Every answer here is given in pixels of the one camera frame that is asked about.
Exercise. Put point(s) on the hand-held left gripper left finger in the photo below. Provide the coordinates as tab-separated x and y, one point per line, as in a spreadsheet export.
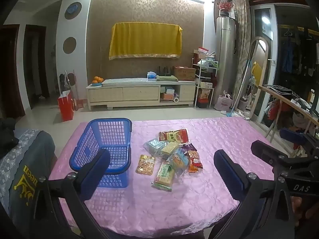
99	164

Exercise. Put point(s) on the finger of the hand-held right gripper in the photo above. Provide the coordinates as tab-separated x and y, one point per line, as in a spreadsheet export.
291	134
264	149

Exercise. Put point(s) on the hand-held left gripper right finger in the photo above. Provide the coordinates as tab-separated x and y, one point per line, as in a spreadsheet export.
229	171

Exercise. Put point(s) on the blue plastic basket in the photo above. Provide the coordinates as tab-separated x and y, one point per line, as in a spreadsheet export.
109	134

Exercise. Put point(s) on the orange red snack packet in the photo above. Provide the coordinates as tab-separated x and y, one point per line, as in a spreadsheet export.
194	163

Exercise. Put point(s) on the orange yellow snack packet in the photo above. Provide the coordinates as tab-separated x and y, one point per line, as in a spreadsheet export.
145	165

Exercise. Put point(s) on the purple snack packet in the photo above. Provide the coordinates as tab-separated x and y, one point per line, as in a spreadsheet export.
188	149

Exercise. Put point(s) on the light blue cartoon snack packet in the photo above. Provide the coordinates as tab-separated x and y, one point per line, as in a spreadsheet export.
179	160

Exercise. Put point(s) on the light blue patterned snack packet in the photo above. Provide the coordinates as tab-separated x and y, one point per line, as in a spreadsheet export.
153	145

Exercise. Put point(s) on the blue striped wafer packet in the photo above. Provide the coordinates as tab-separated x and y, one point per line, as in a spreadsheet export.
169	148

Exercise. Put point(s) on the green label cracker packet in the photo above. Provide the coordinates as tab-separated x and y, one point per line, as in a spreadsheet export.
164	176

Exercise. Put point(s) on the person's right hand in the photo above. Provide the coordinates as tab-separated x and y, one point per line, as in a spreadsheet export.
299	206

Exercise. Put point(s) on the pink bag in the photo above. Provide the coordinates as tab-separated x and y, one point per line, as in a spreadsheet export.
223	103

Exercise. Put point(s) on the pink tablecloth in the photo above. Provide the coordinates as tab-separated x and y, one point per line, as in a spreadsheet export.
174	204

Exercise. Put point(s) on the arched standing mirror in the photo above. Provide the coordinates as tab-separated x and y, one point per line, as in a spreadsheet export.
258	79

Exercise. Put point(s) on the mop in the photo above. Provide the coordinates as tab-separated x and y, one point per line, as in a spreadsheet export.
239	89

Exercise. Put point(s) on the red paper bag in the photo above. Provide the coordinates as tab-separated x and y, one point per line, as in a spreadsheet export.
66	107

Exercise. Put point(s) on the broom with dustpan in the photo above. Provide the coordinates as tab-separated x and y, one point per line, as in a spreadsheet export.
74	97

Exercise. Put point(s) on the blue bowl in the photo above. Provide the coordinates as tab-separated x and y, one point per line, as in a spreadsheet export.
96	84

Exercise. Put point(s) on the beige TV cabinet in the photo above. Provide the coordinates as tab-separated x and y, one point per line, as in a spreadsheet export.
139	93

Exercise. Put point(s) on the hanging dark clothes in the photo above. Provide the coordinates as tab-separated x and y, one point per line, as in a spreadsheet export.
299	52

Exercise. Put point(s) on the white shelf rack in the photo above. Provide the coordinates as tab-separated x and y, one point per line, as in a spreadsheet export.
205	89

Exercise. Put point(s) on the pile of oranges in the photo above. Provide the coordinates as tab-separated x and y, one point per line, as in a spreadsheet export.
97	79

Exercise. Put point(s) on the white paper roll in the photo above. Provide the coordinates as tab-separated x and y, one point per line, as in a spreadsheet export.
176	99

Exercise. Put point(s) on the blue tissue box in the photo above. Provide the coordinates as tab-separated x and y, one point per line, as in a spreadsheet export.
151	76

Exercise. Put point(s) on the standing air conditioner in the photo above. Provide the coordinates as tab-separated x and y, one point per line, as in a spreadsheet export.
224	54

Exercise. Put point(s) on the patterned curtain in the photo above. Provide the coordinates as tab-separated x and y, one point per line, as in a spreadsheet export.
241	42

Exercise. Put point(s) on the brown cardboard box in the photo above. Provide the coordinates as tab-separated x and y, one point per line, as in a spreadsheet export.
184	73

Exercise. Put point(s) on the green folded cloth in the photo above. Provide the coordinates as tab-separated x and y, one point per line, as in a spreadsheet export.
167	78

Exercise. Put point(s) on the black router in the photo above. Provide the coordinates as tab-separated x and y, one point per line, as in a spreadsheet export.
164	72

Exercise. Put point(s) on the red white box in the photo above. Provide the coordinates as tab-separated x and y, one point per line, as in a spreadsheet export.
203	51

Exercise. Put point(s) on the dark wooden door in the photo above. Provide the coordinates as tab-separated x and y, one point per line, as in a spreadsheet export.
10	74
42	62

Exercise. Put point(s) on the yellow cloth cover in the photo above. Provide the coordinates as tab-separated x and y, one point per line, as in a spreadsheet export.
144	39

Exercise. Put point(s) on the vase with red flowers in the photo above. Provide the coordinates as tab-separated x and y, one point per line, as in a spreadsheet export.
225	6

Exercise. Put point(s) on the brown round wall disc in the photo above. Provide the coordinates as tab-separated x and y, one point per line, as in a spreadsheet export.
69	45

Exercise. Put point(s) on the blue round wall plate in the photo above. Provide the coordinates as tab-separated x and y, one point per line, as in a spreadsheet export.
72	10

